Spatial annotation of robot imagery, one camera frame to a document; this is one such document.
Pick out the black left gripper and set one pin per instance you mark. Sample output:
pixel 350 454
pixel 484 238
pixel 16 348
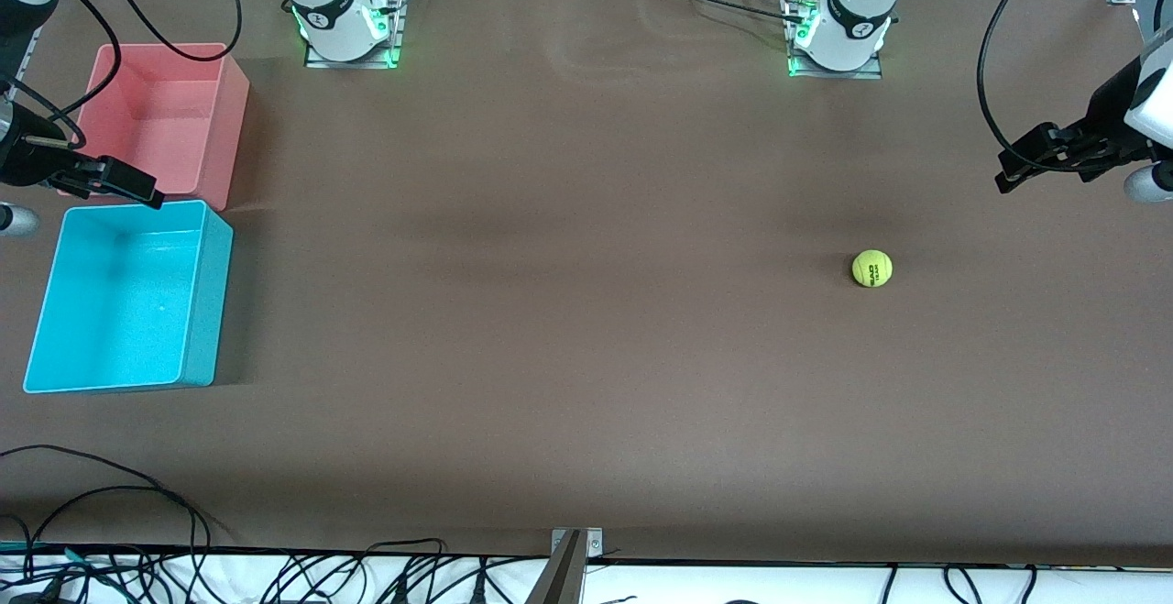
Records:
pixel 1102 124

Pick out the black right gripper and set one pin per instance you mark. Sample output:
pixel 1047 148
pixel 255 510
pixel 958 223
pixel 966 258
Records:
pixel 27 161

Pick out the yellow tennis ball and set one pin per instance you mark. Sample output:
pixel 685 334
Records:
pixel 872 269

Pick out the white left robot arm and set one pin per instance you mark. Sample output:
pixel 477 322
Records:
pixel 852 17

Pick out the pink plastic bin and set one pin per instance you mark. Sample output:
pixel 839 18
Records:
pixel 156 118

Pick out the blue plastic bin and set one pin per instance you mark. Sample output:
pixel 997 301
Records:
pixel 119 311

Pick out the brown table cover sheet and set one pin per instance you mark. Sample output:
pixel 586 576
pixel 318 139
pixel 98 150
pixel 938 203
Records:
pixel 586 311

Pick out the grey metal pole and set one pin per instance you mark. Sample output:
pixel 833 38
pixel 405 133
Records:
pixel 561 576

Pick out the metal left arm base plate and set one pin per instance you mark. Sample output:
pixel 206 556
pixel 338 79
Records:
pixel 834 74

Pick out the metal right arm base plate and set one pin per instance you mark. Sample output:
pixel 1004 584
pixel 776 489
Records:
pixel 353 63

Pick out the small metal edge bracket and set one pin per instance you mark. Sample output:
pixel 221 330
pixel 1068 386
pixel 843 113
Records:
pixel 591 540

